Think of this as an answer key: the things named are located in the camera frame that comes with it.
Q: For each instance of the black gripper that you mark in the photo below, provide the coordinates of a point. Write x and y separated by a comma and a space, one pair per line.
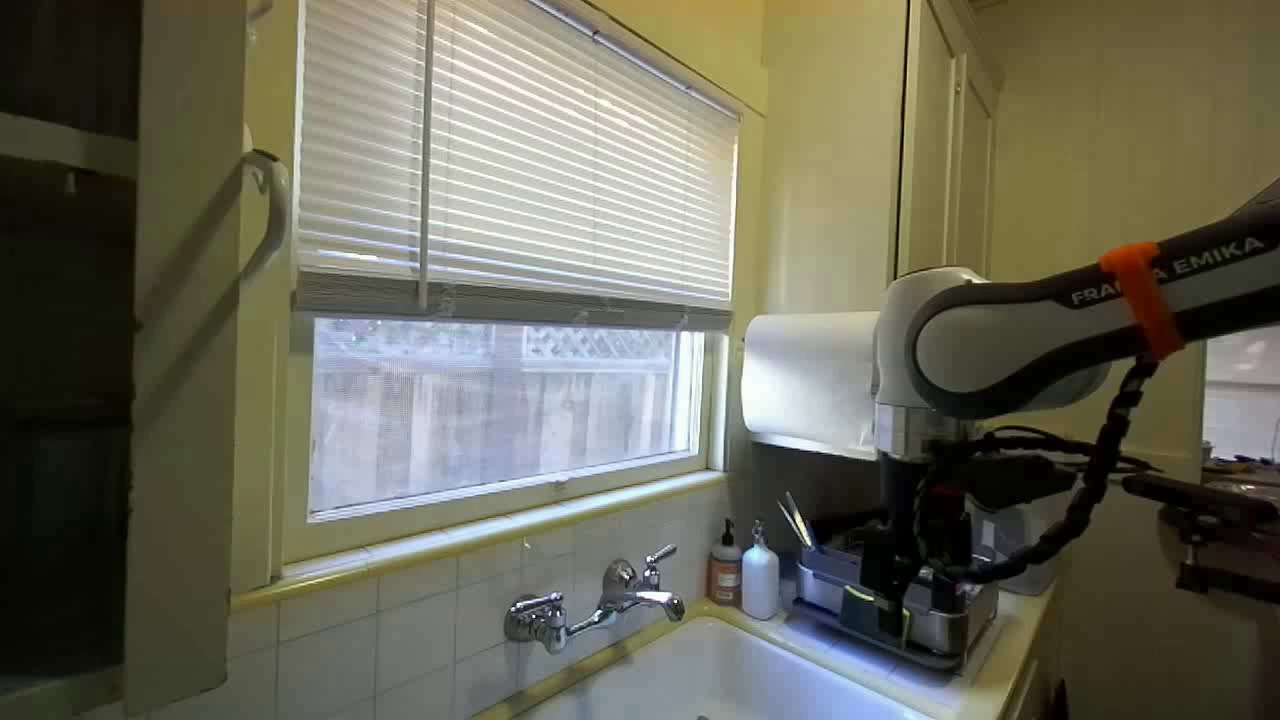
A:
923, 524

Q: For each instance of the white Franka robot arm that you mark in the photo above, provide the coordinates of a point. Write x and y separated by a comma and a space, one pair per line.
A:
1014, 334

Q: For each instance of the clear plastic storage container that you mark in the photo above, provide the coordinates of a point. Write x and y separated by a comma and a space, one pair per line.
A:
1022, 538

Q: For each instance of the yellow green sponge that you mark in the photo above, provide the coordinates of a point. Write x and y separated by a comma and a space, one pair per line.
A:
873, 619

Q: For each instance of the metal dish rack caddy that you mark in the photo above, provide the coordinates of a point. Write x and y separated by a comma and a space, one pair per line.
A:
820, 583

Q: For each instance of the silver kitchen utensil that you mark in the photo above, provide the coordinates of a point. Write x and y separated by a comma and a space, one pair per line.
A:
798, 521

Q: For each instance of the white pump soap bottle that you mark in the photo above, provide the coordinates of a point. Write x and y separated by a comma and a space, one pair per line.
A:
763, 583

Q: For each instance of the white paper towel roll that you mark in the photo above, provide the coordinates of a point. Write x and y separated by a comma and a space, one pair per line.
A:
807, 383

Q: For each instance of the brown pump soap bottle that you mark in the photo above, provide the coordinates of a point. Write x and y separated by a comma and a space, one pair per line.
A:
720, 571

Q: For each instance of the white ceramic sink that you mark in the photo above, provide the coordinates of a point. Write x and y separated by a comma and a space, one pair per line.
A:
704, 681

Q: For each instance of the white window blind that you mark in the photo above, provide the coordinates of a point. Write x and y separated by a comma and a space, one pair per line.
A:
534, 174

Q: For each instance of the cream cabinet with open shelf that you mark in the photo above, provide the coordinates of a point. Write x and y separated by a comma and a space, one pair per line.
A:
186, 346

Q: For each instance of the black stereo camera on mount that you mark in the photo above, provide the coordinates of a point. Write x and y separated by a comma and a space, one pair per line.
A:
1207, 507

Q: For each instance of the chrome wall faucet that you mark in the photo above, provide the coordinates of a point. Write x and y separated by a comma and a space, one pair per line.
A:
622, 584

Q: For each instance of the window with white frame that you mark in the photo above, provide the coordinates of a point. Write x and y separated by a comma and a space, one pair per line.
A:
492, 404

